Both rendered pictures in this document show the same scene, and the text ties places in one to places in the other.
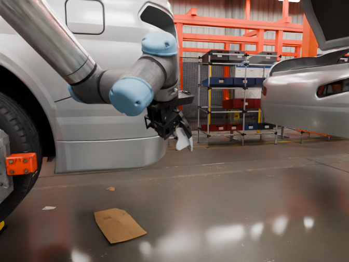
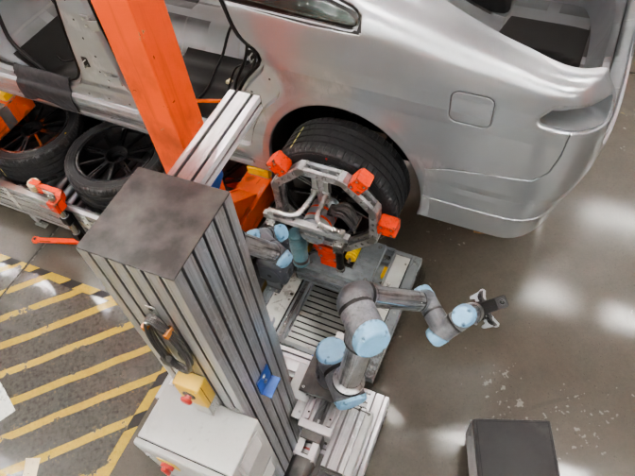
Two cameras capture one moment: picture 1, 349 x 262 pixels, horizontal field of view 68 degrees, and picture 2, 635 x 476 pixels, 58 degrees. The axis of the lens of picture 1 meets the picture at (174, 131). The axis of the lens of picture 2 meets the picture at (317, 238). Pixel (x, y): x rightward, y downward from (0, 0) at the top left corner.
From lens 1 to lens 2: 1.90 m
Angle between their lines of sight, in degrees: 58
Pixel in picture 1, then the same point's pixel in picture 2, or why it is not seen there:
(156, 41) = (458, 320)
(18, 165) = (386, 230)
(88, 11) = (475, 106)
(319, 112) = not seen: outside the picture
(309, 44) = not seen: outside the picture
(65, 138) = (430, 195)
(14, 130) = (386, 199)
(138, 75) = (440, 335)
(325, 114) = not seen: outside the picture
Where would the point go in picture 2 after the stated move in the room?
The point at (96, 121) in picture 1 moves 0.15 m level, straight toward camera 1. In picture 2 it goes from (462, 194) to (454, 218)
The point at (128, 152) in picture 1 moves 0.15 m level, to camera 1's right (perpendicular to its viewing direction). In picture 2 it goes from (489, 224) to (520, 239)
